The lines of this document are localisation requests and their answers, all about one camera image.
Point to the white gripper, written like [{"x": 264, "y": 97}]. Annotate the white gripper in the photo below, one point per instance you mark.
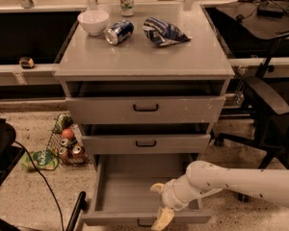
[{"x": 169, "y": 194}]

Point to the grey bottom drawer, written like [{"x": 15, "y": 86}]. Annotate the grey bottom drawer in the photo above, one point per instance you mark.
[{"x": 122, "y": 194}]

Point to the grey drawer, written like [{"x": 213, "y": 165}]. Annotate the grey drawer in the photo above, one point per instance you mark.
[
  {"x": 163, "y": 138},
  {"x": 122, "y": 194},
  {"x": 144, "y": 102}
]

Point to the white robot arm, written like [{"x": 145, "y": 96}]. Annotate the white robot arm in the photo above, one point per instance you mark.
[{"x": 202, "y": 179}]

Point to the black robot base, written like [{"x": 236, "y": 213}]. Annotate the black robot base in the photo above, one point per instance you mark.
[{"x": 9, "y": 153}]

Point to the grey middle drawer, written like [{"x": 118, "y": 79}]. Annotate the grey middle drawer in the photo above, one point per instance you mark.
[{"x": 163, "y": 138}]

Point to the grey drawer cabinet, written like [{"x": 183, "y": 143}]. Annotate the grey drawer cabinet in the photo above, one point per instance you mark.
[{"x": 138, "y": 59}]

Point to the grey top drawer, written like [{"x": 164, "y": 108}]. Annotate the grey top drawer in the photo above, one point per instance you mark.
[{"x": 144, "y": 102}]

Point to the black bar lower left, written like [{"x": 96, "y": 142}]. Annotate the black bar lower left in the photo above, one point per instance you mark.
[{"x": 80, "y": 205}]

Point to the red soda can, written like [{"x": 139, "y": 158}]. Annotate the red soda can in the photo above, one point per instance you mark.
[{"x": 77, "y": 152}]

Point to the orange fruit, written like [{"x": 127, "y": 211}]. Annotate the orange fruit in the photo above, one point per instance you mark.
[{"x": 67, "y": 134}]

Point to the green snack bag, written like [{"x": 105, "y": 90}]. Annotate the green snack bag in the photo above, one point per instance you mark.
[{"x": 42, "y": 160}]

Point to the black office chair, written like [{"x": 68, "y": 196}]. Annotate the black office chair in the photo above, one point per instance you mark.
[{"x": 267, "y": 103}]

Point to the blue white chip bag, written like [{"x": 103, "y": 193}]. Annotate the blue white chip bag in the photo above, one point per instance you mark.
[{"x": 163, "y": 33}]

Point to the blue soda can lying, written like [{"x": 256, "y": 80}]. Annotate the blue soda can lying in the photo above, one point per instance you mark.
[{"x": 119, "y": 32}]

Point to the white bowl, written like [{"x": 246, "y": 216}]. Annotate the white bowl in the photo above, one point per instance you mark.
[{"x": 93, "y": 22}]

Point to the yellow black tape measure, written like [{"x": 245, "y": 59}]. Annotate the yellow black tape measure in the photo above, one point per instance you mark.
[{"x": 26, "y": 62}]

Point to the green white upright can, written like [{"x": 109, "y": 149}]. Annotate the green white upright can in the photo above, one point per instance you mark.
[{"x": 127, "y": 7}]

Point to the black power adapter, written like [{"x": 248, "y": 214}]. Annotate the black power adapter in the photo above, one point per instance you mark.
[{"x": 266, "y": 8}]

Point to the wire basket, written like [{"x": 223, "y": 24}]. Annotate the wire basket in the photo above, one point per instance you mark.
[{"x": 64, "y": 121}]

